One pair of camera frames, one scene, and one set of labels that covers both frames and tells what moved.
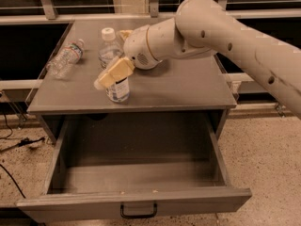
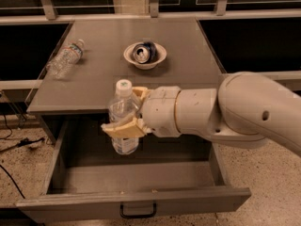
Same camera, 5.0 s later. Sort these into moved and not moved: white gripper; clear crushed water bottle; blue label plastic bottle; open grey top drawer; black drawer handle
Moved: white gripper; blue label plastic bottle
Not moved: black drawer handle; clear crushed water bottle; open grey top drawer
